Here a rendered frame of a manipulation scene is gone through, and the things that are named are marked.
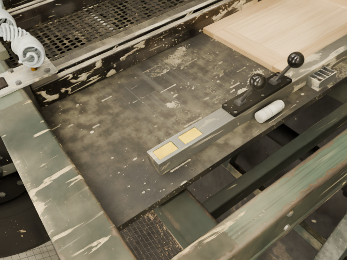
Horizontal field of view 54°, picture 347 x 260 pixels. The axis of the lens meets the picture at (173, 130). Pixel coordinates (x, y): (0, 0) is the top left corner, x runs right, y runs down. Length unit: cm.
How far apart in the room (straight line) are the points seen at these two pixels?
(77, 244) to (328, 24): 101
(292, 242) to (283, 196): 200
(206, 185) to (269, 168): 225
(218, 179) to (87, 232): 241
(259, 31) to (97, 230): 85
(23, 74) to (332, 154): 79
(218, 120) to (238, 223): 28
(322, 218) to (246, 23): 160
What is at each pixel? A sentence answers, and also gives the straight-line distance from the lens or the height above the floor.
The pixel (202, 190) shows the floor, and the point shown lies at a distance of 312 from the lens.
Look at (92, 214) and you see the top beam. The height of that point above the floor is 190.
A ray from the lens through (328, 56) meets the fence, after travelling 106.
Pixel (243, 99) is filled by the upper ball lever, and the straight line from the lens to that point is 83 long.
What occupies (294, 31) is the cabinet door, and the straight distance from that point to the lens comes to 121.
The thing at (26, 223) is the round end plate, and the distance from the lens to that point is 139.
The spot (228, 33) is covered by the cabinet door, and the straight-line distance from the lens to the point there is 119.
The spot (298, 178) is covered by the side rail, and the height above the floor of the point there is 156.
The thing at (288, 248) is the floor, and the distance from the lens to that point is 271.
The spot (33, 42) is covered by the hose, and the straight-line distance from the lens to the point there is 92.
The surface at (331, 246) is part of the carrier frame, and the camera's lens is 162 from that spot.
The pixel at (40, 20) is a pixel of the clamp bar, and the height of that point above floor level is 166.
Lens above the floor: 217
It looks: 41 degrees down
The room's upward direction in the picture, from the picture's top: 94 degrees counter-clockwise
